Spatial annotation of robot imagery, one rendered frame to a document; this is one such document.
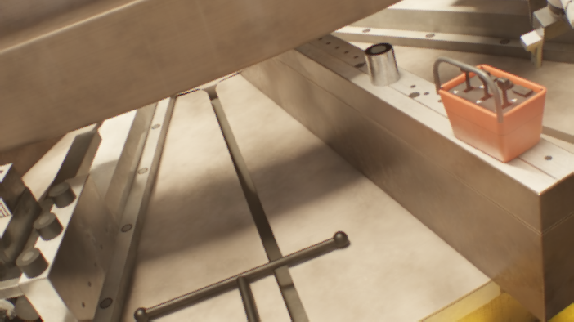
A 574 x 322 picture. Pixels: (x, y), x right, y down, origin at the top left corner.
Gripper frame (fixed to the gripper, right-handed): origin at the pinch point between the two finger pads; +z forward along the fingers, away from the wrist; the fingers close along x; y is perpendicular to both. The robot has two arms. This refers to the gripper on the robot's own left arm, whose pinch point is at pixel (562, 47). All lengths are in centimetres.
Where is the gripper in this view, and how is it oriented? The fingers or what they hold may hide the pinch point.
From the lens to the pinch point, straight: 149.0
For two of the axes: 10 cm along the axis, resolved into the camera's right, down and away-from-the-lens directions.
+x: -9.2, 3.9, 1.1
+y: -2.5, -7.7, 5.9
